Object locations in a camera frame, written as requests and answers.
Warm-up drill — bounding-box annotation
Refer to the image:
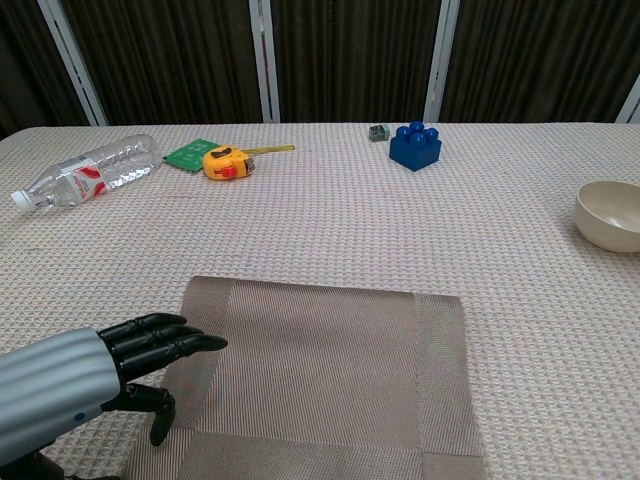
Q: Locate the brown woven placemat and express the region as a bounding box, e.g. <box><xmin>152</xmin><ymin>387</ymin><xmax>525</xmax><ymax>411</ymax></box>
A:
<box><xmin>124</xmin><ymin>275</ymin><xmax>489</xmax><ymax>480</ymax></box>

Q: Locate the yellow tape measure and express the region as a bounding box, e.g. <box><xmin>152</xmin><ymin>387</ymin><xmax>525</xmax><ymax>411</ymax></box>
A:
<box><xmin>202</xmin><ymin>143</ymin><xmax>296</xmax><ymax>181</ymax></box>

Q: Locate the beige waffle tablecloth with fringe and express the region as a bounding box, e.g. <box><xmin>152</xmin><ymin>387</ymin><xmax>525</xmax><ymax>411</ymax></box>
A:
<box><xmin>0</xmin><ymin>122</ymin><xmax>640</xmax><ymax>480</ymax></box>

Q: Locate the green circuit board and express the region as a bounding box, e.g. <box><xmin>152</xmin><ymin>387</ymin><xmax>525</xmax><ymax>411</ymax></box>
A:
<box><xmin>163</xmin><ymin>138</ymin><xmax>221</xmax><ymax>176</ymax></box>

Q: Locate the clear plastic water bottle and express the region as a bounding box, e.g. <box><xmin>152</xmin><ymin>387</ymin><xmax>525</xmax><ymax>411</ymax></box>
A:
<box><xmin>10</xmin><ymin>133</ymin><xmax>164</xmax><ymax>211</ymax></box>

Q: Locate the blue toy building block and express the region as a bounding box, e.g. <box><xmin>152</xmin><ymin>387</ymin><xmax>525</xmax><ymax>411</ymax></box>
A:
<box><xmin>388</xmin><ymin>120</ymin><xmax>443</xmax><ymax>173</ymax></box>

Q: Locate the beige bowl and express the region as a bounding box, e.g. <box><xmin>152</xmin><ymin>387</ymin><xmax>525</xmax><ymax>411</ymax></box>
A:
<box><xmin>573</xmin><ymin>180</ymin><xmax>640</xmax><ymax>254</ymax></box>

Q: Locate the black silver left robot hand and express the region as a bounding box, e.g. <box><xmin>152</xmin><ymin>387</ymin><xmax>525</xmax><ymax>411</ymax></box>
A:
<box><xmin>0</xmin><ymin>313</ymin><xmax>229</xmax><ymax>464</ymax></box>

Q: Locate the white aluminium screen post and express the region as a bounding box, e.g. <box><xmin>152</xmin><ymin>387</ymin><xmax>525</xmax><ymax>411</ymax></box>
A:
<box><xmin>248</xmin><ymin>0</ymin><xmax>282</xmax><ymax>124</ymax></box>
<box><xmin>37</xmin><ymin>0</ymin><xmax>109</xmax><ymax>126</ymax></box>
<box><xmin>615</xmin><ymin>79</ymin><xmax>640</xmax><ymax>125</ymax></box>
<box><xmin>423</xmin><ymin>0</ymin><xmax>460</xmax><ymax>124</ymax></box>

